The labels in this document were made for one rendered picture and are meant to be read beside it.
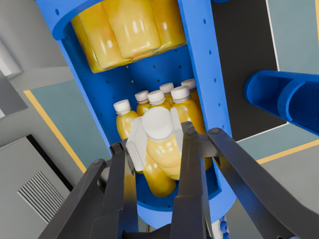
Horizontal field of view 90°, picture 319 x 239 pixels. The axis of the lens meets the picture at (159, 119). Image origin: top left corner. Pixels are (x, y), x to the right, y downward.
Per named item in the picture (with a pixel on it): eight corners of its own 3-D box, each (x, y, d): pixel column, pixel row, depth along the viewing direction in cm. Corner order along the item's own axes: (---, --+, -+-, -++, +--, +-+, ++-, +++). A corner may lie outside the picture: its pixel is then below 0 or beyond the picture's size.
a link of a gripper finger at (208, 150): (186, 148, 12) (226, 138, 12) (179, 122, 17) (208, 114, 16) (191, 163, 13) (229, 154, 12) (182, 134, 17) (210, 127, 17)
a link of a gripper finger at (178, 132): (173, 132, 13) (182, 130, 13) (169, 108, 20) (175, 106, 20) (182, 160, 14) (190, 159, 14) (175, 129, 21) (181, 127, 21)
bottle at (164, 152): (185, 144, 38) (173, 96, 23) (199, 172, 34) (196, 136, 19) (158, 157, 38) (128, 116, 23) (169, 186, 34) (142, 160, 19)
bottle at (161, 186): (146, 195, 42) (119, 133, 36) (159, 176, 47) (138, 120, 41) (169, 201, 38) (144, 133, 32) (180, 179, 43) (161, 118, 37)
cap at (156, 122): (167, 109, 22) (164, 101, 21) (179, 132, 20) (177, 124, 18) (142, 120, 22) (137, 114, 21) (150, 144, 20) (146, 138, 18)
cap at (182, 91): (181, 93, 37) (179, 86, 37) (193, 92, 34) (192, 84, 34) (169, 99, 35) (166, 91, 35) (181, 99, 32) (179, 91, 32)
